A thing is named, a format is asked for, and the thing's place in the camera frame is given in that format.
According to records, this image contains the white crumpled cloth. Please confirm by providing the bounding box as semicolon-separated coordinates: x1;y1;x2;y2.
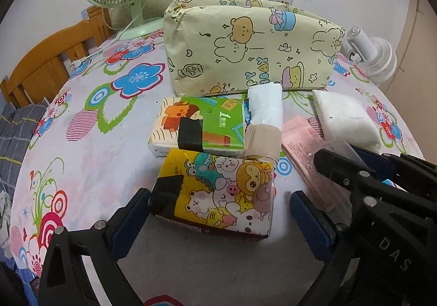
0;190;12;258

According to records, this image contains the white floor fan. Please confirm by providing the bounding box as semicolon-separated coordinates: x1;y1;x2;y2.
341;26;397;86

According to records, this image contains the pink sachet packet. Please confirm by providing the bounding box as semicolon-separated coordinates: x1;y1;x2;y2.
282;116;350;212

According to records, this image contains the yellow cartoon fabric box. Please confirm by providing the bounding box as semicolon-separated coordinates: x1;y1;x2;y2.
164;0;344;97

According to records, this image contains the white towel paper band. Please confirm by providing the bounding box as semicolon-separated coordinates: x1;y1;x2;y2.
244;83;283;166

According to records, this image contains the white fan power cable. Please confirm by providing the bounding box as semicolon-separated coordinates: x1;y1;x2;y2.
76;14;141;66

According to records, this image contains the grey plaid pillow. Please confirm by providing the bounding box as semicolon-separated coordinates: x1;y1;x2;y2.
0;102;48;199

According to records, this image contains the green tissue pack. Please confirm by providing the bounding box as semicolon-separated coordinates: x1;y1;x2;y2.
148;97;245;158

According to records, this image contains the beige wooden door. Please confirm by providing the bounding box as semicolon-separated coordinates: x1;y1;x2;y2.
382;0;436;163

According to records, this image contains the yellow cartoon tissue pack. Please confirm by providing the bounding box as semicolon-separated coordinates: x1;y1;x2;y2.
150;148;275;240

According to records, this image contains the floral tablecloth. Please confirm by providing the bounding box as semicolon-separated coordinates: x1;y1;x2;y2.
9;27;426;306

